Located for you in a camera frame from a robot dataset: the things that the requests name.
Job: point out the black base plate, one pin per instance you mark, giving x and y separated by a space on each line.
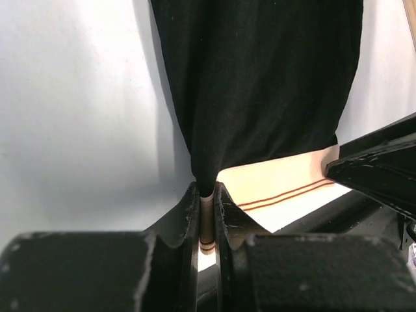
308 234

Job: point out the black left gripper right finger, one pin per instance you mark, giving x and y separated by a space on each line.
308 276

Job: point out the black underwear beige waistband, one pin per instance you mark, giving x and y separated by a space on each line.
258 89

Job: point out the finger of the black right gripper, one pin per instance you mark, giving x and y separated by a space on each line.
381 165

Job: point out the wooden compartment tray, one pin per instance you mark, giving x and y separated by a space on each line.
410 10

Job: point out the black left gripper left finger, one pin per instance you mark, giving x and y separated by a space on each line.
151 270

